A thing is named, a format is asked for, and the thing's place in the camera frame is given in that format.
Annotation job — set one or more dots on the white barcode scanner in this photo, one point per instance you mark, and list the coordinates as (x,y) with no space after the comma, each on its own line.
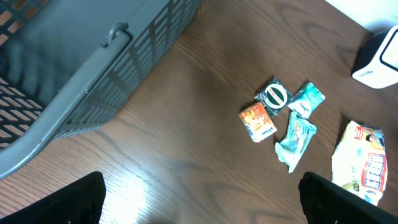
(376,63)

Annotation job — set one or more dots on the teal white drink carton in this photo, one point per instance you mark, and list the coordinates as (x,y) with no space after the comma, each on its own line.
(306,100)

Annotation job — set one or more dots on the white blue snack bag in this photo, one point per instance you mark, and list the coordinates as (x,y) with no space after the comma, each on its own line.
(359,163)

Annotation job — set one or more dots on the grey plastic mesh basket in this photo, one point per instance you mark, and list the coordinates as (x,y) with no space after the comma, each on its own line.
(68,66)

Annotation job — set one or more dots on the orange juice carton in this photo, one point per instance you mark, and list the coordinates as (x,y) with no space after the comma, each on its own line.
(257,122)

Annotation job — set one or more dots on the dark green round-label packet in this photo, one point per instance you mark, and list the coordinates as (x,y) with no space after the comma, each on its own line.
(274,96)

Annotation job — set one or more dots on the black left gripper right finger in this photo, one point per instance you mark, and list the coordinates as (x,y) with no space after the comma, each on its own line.
(324,202)

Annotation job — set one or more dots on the teal snack packet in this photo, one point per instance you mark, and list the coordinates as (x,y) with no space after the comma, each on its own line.
(292,147)

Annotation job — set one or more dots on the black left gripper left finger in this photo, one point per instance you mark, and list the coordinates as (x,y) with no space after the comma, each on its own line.
(79,202)

